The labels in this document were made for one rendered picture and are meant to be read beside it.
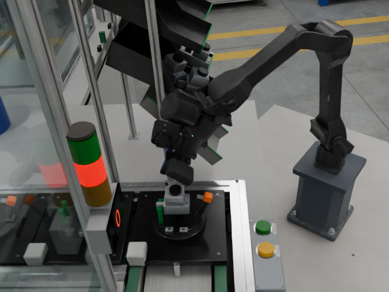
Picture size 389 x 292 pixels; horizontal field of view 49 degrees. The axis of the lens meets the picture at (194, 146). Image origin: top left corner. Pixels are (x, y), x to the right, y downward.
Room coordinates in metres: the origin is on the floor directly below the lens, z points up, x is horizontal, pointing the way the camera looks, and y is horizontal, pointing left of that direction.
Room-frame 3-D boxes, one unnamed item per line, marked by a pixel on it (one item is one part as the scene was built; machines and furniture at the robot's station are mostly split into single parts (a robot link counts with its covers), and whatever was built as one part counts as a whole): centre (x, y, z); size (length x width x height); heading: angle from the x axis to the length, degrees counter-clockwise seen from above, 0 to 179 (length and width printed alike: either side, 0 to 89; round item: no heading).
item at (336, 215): (0.83, -0.35, 0.96); 0.15 x 0.15 x 0.20; 50
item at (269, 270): (0.64, -0.16, 0.93); 0.21 x 0.07 x 0.06; 176
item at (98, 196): (0.56, 0.18, 1.28); 0.05 x 0.05 x 0.05
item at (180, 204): (0.74, 0.06, 1.06); 0.08 x 0.04 x 0.07; 86
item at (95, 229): (0.56, 0.18, 1.29); 0.12 x 0.05 x 0.25; 176
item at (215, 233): (0.74, 0.05, 0.96); 0.24 x 0.24 x 0.02; 86
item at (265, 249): (0.64, -0.16, 0.96); 0.04 x 0.04 x 0.02
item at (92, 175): (0.56, 0.18, 1.33); 0.05 x 0.05 x 0.05
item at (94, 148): (0.56, 0.18, 1.38); 0.05 x 0.05 x 0.05
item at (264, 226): (0.71, -0.16, 0.96); 0.04 x 0.04 x 0.02
